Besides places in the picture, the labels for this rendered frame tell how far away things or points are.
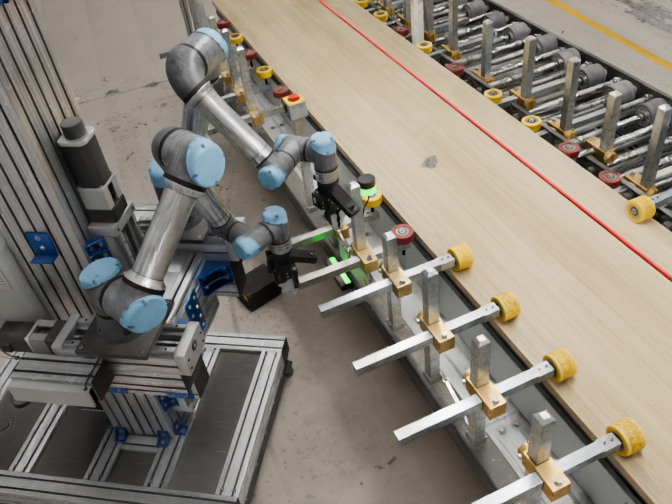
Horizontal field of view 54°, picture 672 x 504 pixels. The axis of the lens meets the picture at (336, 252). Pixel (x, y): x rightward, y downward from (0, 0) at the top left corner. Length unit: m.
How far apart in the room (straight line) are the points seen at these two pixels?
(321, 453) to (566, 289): 1.26
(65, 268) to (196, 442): 0.94
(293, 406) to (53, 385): 1.22
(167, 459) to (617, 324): 1.68
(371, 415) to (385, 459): 0.22
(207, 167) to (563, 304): 1.12
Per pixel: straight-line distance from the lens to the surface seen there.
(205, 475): 2.66
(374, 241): 2.74
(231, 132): 1.96
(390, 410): 2.94
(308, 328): 3.28
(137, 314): 1.77
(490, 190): 2.53
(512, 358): 2.08
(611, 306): 2.14
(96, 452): 2.86
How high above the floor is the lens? 2.41
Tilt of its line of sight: 41 degrees down
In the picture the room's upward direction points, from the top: 9 degrees counter-clockwise
